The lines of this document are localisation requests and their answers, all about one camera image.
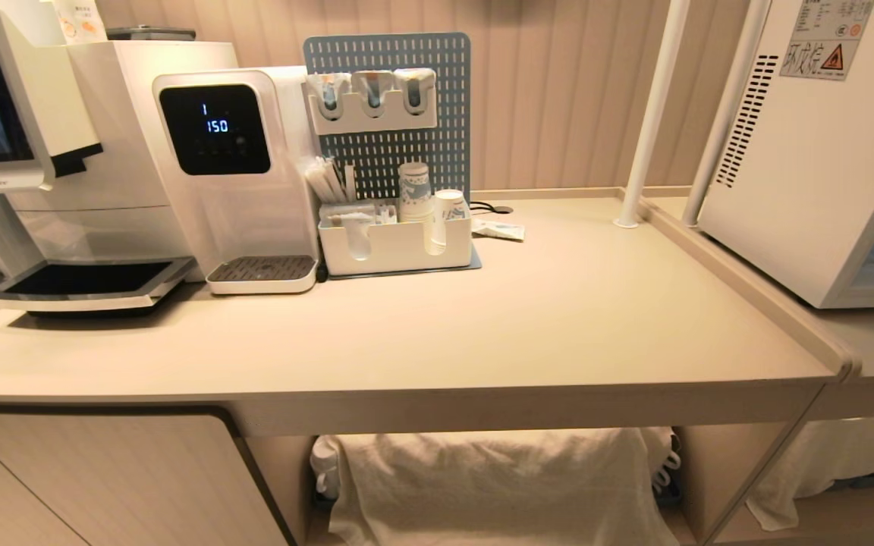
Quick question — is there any white organizer caddy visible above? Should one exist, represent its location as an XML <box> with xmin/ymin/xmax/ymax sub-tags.
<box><xmin>317</xmin><ymin>200</ymin><xmax>474</xmax><ymax>277</ymax></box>

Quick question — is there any white coffee machine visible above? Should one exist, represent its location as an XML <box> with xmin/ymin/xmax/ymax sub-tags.
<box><xmin>0</xmin><ymin>0</ymin><xmax>239</xmax><ymax>318</ymax></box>

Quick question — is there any white support pole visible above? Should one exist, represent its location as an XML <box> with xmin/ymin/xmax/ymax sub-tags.
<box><xmin>682</xmin><ymin>0</ymin><xmax>773</xmax><ymax>228</ymax></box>
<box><xmin>614</xmin><ymin>0</ymin><xmax>692</xmax><ymax>229</ymax></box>

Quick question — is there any white cloth cover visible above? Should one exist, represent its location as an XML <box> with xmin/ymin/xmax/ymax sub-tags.
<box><xmin>745</xmin><ymin>414</ymin><xmax>874</xmax><ymax>532</ymax></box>
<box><xmin>311</xmin><ymin>427</ymin><xmax>682</xmax><ymax>546</ymax></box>

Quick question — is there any wrapped straws bundle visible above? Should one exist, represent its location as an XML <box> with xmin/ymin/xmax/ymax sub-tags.
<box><xmin>305</xmin><ymin>157</ymin><xmax>357</xmax><ymax>205</ymax></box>

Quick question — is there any warning label sticker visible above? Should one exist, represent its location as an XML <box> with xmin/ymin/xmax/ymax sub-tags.
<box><xmin>778</xmin><ymin>0</ymin><xmax>874</xmax><ymax>82</ymax></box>

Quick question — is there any beige cabinet door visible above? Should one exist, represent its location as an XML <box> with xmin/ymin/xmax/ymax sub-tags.
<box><xmin>0</xmin><ymin>406</ymin><xmax>298</xmax><ymax>546</ymax></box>

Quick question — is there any white capsule holder shelf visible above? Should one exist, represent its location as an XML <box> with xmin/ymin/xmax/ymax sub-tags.
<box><xmin>305</xmin><ymin>67</ymin><xmax>439</xmax><ymax>137</ymax></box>

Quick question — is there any white water dispenser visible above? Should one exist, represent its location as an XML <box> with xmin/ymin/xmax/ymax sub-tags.
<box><xmin>152</xmin><ymin>65</ymin><xmax>322</xmax><ymax>296</ymax></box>

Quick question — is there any white paper cup stack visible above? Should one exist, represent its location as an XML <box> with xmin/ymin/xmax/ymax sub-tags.
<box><xmin>429</xmin><ymin>189</ymin><xmax>467</xmax><ymax>256</ymax></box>

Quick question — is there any white box with print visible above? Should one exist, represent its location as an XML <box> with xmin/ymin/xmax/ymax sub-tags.
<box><xmin>50</xmin><ymin>0</ymin><xmax>109</xmax><ymax>45</ymax></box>

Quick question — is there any blue pegboard stand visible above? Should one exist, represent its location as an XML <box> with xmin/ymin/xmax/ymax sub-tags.
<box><xmin>303</xmin><ymin>32</ymin><xmax>483</xmax><ymax>281</ymax></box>

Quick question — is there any white sachet packet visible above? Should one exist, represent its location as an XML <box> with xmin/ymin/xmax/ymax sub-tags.
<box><xmin>472</xmin><ymin>219</ymin><xmax>526</xmax><ymax>243</ymax></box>

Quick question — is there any black drip tray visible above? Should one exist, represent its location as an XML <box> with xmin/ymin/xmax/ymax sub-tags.
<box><xmin>0</xmin><ymin>257</ymin><xmax>196</xmax><ymax>316</ymax></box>

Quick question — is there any white mini fridge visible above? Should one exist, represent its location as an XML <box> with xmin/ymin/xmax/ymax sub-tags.
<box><xmin>697</xmin><ymin>0</ymin><xmax>874</xmax><ymax>309</ymax></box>

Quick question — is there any patterned paper cup stack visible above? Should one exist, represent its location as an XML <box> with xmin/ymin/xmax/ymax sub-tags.
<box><xmin>398</xmin><ymin>162</ymin><xmax>432</xmax><ymax>224</ymax></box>

